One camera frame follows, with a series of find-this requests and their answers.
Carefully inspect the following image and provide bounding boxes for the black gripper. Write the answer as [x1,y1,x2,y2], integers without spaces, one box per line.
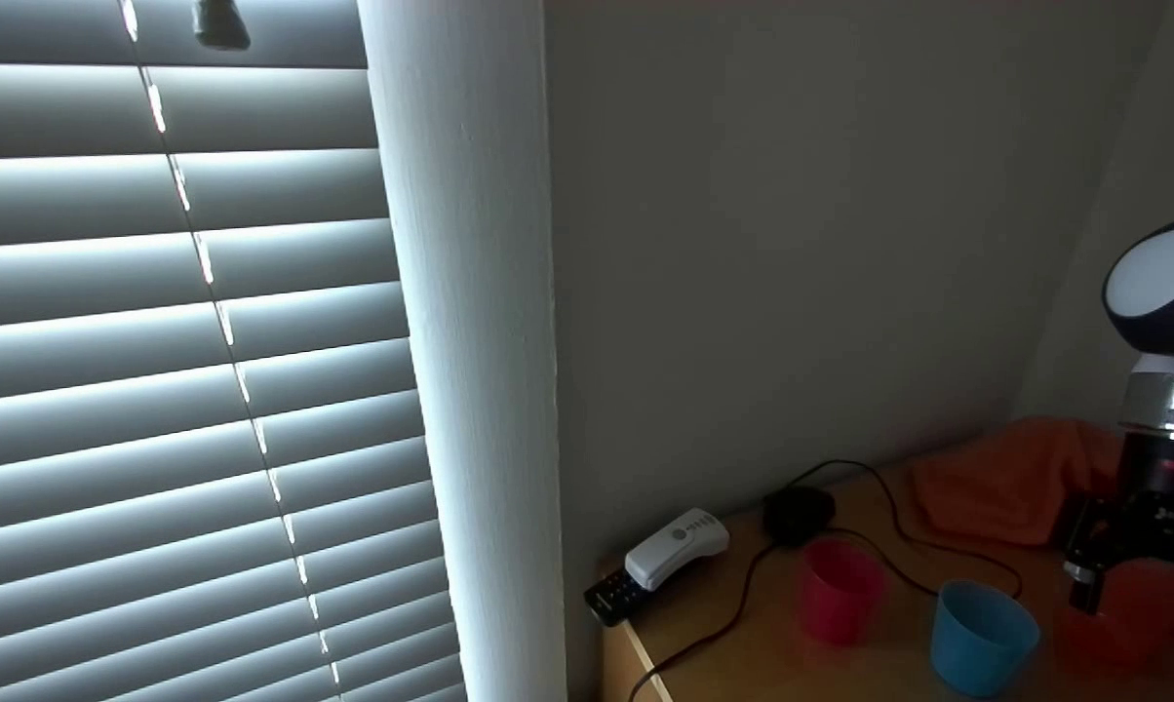
[1066,431,1174,615]

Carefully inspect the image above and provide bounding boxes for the orange plastic cup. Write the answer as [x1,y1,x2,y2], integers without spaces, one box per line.
[1051,556,1174,674]

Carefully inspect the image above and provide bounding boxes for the blue plastic cup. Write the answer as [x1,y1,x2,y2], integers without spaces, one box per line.
[929,578,1044,699]

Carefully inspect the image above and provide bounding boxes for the pink plastic cup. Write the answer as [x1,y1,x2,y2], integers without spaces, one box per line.
[795,537,888,652]

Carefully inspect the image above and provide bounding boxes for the orange towel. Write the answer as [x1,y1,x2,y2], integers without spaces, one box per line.
[904,416,1126,550]

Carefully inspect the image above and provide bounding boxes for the black round adapter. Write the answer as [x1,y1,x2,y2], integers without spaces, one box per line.
[760,482,840,550]

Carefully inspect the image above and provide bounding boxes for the white remote control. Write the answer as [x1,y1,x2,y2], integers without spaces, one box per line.
[619,501,732,595]

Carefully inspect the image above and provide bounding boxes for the black remote control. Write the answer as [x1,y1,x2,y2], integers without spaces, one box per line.
[583,569,657,630]

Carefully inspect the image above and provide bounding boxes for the white window blinds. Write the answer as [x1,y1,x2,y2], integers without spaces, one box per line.
[0,0,471,702]

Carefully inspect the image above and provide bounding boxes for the thin black looped cable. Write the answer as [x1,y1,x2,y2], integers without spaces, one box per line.
[792,456,1026,599]

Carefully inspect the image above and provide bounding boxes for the thin black power cable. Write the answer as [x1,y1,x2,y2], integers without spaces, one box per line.
[626,537,780,702]

